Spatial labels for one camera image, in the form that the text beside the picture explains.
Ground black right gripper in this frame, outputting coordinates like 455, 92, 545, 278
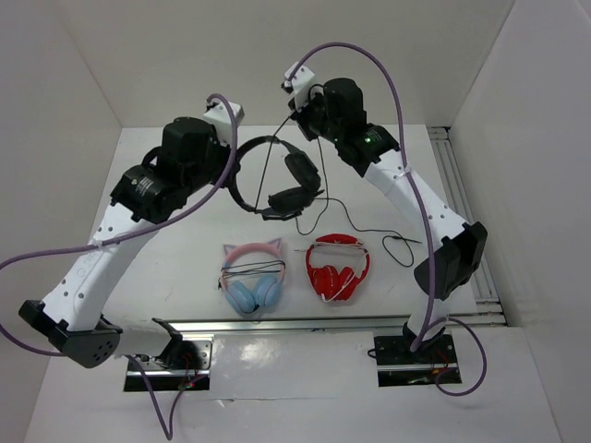
289, 86, 343, 143

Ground black wired headphones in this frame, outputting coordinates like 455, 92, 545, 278
226, 85, 422, 268

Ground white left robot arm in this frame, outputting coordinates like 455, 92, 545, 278
18, 117, 239, 368

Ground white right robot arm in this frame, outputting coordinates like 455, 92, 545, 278
282, 76, 488, 362

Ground pink blue cat-ear headphones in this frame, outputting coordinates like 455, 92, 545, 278
218, 238, 286, 316

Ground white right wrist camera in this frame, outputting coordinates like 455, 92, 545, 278
281, 62, 316, 112

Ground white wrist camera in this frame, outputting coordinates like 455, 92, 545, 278
203, 94, 245, 146
281, 62, 316, 112

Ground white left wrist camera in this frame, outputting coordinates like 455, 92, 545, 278
203, 94, 245, 146

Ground aluminium rail front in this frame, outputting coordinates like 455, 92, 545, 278
151, 313, 509, 345

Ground aluminium rail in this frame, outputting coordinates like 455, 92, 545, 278
151, 313, 509, 345
428, 126, 504, 317

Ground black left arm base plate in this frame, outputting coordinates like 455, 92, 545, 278
124, 334, 213, 392

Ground aluminium rail right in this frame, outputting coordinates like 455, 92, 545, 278
428, 126, 504, 317

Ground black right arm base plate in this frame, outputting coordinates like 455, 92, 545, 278
367, 334, 462, 388

